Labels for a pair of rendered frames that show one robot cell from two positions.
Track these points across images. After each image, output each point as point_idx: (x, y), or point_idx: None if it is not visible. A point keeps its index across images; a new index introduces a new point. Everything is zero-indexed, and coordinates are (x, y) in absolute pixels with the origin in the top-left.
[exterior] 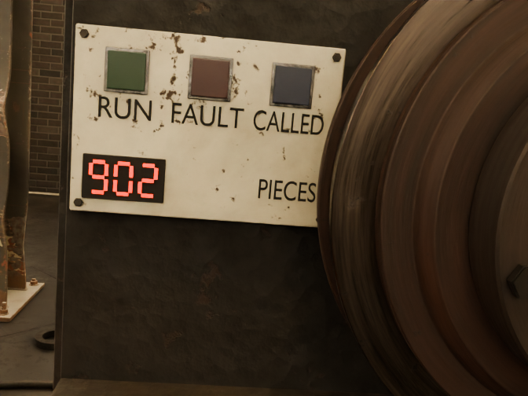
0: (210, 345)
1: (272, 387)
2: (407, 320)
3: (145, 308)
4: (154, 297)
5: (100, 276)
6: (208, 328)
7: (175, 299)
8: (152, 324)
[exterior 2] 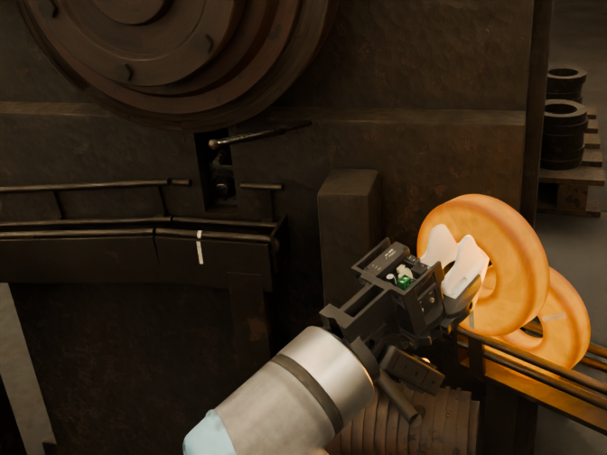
0: (44, 76)
1: (87, 102)
2: (53, 40)
3: (4, 55)
4: (6, 48)
5: None
6: (41, 66)
7: (17, 48)
8: (10, 64)
